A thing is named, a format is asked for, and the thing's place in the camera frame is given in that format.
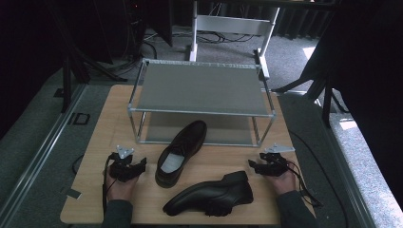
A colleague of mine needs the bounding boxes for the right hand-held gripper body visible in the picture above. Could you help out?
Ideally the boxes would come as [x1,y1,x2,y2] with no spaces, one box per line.
[259,142,297,178]

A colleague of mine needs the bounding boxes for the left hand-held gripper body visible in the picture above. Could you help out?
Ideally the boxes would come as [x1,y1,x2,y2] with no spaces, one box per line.
[108,144,138,182]

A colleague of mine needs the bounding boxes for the person's right hand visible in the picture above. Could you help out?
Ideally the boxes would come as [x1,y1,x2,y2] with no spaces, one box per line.
[263,168,297,196]

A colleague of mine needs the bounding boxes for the person's left hand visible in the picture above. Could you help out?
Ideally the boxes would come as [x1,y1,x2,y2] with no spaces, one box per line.
[105,172,141,202]

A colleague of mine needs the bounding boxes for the dark brown leather shoe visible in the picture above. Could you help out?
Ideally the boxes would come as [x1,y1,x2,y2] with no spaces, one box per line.
[154,120,208,189]

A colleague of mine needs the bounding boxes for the black leather shoe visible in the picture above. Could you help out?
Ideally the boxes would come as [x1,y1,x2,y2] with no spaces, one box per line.
[162,170,255,218]

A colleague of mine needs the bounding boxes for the grey tape strip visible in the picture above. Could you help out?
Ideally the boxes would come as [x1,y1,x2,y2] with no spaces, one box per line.
[60,186,83,200]

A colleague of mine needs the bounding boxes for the grey metal shoe rack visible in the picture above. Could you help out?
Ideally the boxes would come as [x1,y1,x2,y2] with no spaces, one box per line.
[127,58,278,148]

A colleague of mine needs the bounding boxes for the black metal stand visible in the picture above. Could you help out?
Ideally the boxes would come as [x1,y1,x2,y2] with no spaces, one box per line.
[272,47,350,128]

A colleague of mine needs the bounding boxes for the black tripod stand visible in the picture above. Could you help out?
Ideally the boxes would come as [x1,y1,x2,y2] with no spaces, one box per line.
[47,0,128,114]

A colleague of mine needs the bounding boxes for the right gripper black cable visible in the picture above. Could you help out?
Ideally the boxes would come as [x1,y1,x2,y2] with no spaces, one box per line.
[283,158,324,209]

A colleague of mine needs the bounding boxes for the long black floor cable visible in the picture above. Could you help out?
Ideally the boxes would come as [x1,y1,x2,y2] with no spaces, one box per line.
[287,129,350,228]

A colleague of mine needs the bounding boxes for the black rectangular floor frame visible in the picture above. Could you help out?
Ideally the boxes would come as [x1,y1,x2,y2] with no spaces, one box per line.
[67,111,91,126]

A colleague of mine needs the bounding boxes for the aluminium floor rail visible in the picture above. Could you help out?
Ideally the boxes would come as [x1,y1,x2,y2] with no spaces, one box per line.
[278,89,378,228]
[0,83,87,222]

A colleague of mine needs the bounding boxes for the bundle of floor cables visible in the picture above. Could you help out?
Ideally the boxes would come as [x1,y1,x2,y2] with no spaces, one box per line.
[143,3,256,46]

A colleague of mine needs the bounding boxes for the white table frame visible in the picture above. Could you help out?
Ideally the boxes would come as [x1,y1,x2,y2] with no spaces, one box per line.
[188,0,281,80]

